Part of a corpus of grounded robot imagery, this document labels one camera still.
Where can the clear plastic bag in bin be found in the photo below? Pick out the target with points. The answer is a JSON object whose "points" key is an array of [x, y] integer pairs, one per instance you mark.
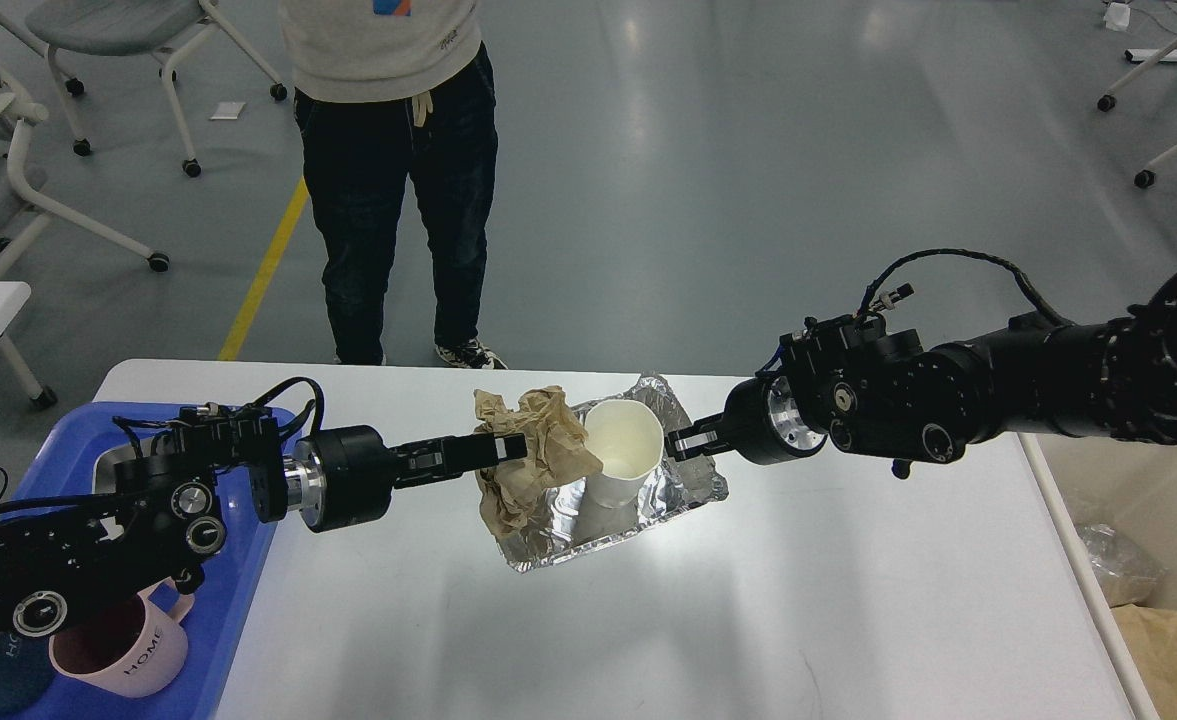
{"points": [[1125, 571]]}

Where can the person in dark jeans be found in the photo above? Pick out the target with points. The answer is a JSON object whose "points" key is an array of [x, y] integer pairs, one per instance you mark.
{"points": [[393, 96]]}

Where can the brown paper in bin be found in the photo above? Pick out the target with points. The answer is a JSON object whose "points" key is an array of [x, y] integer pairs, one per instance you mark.
{"points": [[1151, 638]]}

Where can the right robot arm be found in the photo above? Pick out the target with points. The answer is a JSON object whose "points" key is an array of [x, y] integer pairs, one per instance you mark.
{"points": [[851, 383]]}

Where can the stainless steel rectangular tray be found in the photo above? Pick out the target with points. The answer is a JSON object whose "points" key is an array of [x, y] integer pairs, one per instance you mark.
{"points": [[113, 465]]}

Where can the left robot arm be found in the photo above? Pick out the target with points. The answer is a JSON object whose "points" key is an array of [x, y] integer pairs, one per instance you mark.
{"points": [[65, 560]]}

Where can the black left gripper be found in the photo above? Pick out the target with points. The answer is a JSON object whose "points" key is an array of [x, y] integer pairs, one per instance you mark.
{"points": [[341, 477]]}

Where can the beige plastic bin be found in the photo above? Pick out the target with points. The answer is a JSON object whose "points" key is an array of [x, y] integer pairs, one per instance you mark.
{"points": [[1134, 489]]}

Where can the white paper cup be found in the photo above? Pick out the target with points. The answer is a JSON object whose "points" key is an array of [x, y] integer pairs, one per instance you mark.
{"points": [[626, 436]]}

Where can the brown paper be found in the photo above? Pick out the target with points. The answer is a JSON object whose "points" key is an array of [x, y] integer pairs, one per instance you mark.
{"points": [[556, 455], [1151, 638]]}

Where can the blue plastic tray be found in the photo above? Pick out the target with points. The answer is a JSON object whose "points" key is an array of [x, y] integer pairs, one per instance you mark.
{"points": [[71, 462]]}

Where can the aluminium foil tray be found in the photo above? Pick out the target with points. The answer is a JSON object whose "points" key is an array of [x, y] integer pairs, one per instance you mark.
{"points": [[672, 488]]}

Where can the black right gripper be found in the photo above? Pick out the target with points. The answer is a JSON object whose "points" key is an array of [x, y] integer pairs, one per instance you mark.
{"points": [[761, 421]]}

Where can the dark blue home mug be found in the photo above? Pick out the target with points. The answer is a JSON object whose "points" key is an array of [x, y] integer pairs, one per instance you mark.
{"points": [[25, 672]]}

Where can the pink home mug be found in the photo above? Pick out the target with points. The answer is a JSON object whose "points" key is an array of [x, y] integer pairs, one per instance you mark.
{"points": [[133, 650]]}

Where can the grey chair with castors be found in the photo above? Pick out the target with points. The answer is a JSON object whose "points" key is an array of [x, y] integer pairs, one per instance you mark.
{"points": [[166, 30]]}

